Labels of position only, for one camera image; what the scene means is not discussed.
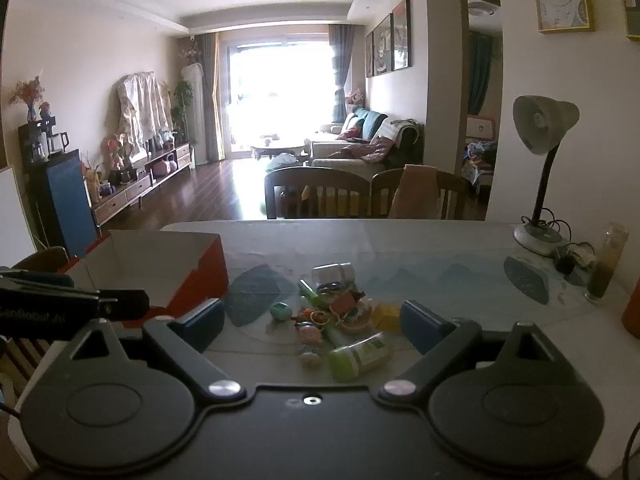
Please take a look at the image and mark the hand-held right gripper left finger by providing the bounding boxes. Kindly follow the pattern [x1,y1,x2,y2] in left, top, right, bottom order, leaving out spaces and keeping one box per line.
[70,299,247,403]

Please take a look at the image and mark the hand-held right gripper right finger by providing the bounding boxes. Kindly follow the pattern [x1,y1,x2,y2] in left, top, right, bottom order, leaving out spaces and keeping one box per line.
[377,300,556,406]

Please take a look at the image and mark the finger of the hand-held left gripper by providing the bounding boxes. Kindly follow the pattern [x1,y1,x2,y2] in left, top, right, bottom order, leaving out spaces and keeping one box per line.
[97,287,151,321]

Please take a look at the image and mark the red cardboard box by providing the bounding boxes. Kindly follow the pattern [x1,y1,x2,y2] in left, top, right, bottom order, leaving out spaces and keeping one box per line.
[65,230,230,328]

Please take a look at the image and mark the pink heart-shaped dish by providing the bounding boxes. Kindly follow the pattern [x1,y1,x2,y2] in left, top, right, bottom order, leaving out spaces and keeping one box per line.
[339,305,375,337]

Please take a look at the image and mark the yellow block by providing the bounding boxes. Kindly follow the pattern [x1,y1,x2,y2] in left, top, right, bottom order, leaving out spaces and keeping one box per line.
[371,303,402,334]

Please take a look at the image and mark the green capped bottle yellow label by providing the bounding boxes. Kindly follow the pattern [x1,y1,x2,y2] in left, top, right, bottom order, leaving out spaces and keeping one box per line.
[327,332,394,382]

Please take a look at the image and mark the pink round toy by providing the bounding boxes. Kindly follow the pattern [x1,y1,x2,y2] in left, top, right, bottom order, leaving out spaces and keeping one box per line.
[297,323,324,347]

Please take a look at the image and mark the wooden tv cabinet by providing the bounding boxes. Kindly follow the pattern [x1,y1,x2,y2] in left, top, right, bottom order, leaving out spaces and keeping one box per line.
[90,142,197,227]

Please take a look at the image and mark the green tube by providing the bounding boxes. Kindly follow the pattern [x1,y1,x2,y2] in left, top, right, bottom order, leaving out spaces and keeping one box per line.
[298,280,322,307]

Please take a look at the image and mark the blue fronted black cabinet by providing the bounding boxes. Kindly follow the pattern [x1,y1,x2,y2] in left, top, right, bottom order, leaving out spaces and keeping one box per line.
[25,149,99,259]

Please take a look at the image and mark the beige towel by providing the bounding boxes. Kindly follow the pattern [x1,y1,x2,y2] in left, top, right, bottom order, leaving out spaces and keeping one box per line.
[388,164,442,220]

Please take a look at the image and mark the dark wooden chair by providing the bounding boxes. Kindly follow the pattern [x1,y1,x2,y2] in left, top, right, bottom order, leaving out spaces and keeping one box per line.
[370,167,474,221]
[264,166,372,220]

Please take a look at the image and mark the pink artificial flowers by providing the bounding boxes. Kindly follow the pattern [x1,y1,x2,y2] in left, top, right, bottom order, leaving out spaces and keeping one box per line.
[102,133,134,172]

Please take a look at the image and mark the black coffee maker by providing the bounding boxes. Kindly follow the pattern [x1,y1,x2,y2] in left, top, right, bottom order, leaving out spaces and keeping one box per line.
[18,117,69,162]

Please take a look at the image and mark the pile of colourful clothes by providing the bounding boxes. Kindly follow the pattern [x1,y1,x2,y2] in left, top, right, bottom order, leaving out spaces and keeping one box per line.
[463,140,498,183]

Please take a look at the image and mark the pink patterned blanket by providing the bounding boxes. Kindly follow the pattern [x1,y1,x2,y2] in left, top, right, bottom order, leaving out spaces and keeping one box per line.
[344,136,402,165]

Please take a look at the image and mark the glass cup with brown drink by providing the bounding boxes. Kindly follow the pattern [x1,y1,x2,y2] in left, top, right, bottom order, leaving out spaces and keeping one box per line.
[584,222,630,304]

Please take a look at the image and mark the white coffee table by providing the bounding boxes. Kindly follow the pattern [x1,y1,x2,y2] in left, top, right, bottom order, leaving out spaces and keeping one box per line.
[250,135,306,162]

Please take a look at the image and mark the white floral dust cover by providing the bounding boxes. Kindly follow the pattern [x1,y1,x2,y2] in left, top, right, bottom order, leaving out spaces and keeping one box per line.
[117,72,172,150]

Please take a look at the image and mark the covered standing air conditioner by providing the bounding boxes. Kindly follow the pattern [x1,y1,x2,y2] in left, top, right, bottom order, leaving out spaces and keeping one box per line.
[180,62,206,167]

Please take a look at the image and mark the tall green plant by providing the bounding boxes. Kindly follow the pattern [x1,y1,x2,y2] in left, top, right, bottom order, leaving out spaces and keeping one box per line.
[171,78,194,142]

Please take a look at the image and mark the orange container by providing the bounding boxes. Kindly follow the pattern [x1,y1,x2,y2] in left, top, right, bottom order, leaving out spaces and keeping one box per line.
[621,285,640,337]

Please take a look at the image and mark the teal sofa cushion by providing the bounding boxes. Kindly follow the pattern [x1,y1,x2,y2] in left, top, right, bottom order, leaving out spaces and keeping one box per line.
[350,109,389,142]

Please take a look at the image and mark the vase of dried flowers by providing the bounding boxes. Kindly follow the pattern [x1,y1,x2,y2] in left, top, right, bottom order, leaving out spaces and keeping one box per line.
[8,76,47,122]

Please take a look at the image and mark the grey curtain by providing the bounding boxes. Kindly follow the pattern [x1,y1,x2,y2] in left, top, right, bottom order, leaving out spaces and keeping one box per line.
[328,23,357,122]
[199,32,222,162]

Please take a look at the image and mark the desk lamp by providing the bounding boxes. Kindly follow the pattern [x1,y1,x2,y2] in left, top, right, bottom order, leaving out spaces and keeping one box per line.
[512,95,581,257]

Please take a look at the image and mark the green curtain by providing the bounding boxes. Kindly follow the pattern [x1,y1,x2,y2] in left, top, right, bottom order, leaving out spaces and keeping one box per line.
[468,32,494,117]

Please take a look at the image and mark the black lamp cable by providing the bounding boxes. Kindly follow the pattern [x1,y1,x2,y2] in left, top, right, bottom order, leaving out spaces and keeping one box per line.
[520,207,597,267]

